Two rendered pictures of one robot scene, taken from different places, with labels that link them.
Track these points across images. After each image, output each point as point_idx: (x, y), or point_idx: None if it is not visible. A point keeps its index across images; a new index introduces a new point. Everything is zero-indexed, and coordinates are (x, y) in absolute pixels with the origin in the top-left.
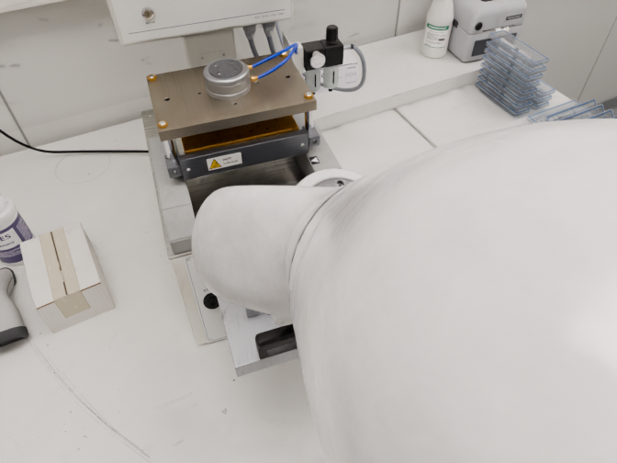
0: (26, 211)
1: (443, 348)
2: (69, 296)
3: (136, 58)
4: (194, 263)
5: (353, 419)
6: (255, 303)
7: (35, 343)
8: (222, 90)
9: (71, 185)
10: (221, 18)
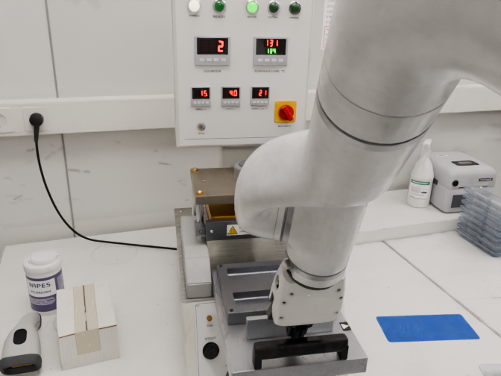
0: None
1: None
2: (88, 331)
3: (175, 179)
4: (237, 192)
5: None
6: (280, 192)
7: (44, 375)
8: None
9: (101, 265)
10: (251, 137)
